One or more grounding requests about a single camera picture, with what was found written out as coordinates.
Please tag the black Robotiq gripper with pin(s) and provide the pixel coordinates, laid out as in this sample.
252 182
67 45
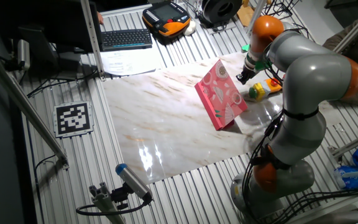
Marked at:
248 72

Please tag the yellow box with green button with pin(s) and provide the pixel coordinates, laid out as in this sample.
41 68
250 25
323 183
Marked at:
259 91

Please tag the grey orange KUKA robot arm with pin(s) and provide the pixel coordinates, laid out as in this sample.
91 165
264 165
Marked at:
312 71

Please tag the orange box with red button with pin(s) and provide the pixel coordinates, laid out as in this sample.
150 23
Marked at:
273 82

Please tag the operator hand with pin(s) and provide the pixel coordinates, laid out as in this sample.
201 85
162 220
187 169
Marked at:
100 18

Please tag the pink patterned flat box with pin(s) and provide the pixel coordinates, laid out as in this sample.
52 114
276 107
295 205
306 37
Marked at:
221 96

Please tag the brown paper envelope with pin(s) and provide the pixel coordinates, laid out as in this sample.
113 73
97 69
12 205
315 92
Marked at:
245 15

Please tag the black filament spool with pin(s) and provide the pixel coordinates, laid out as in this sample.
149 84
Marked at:
219 11

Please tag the marble pattern table mat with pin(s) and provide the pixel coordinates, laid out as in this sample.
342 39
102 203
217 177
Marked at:
166 124

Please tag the orange grey teach pendant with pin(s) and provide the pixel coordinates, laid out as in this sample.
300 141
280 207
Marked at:
166 15

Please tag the white printed paper sheet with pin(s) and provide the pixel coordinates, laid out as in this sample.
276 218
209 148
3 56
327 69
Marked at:
126 62

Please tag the black computer keyboard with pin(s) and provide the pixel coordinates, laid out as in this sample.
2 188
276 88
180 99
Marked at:
126 39

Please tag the blue white plastic packet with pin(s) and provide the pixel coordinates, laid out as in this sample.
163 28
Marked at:
351 177

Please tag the black white fiducial marker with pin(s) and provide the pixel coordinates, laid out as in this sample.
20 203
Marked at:
73 119

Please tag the black computer monitor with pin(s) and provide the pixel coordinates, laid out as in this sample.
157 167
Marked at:
67 25

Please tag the short aluminium profile stub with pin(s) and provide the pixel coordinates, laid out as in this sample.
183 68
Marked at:
104 202

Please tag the long diagonal aluminium bar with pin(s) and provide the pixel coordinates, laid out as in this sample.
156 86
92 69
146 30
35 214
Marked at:
26 109

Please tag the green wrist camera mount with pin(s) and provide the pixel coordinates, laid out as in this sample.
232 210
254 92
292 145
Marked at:
261 66

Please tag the white vertical frame post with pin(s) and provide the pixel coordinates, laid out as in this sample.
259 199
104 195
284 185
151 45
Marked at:
256 12

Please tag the slanted aluminium frame profile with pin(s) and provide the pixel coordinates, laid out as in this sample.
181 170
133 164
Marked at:
353 31

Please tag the aluminium profile with bracket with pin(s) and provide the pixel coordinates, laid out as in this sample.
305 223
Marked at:
356 141

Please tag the silver camera with blue cap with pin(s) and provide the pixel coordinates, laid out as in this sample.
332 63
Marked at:
132 182

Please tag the aluminium frame post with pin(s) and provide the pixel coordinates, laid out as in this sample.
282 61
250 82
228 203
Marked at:
90 34

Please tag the black camera clamp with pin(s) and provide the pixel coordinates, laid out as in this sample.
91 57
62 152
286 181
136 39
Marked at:
120 194

